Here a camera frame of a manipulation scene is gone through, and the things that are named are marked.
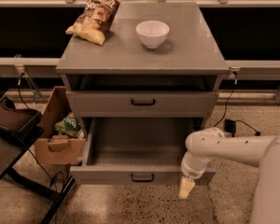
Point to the white bowl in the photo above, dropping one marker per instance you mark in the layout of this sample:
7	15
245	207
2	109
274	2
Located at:
152	33

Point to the cardboard box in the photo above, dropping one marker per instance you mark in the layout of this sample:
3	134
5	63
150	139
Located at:
53	147

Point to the black tray on table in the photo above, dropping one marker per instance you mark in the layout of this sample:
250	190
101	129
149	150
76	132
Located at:
15	121

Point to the grey drawer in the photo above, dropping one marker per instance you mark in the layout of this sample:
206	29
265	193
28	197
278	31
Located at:
142	103
133	151

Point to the green snack bag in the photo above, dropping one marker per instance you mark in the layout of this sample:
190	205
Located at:
69	125

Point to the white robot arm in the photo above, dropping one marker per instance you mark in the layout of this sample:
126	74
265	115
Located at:
262	152

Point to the grey drawer cabinet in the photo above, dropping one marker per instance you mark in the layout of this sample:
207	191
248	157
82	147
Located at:
188	59

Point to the grey top drawer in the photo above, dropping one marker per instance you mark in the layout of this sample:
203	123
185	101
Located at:
142	103

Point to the brown yellow chip bag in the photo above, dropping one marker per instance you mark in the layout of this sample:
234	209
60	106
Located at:
95	22

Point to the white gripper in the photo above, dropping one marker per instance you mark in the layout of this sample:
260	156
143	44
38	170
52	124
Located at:
191	171

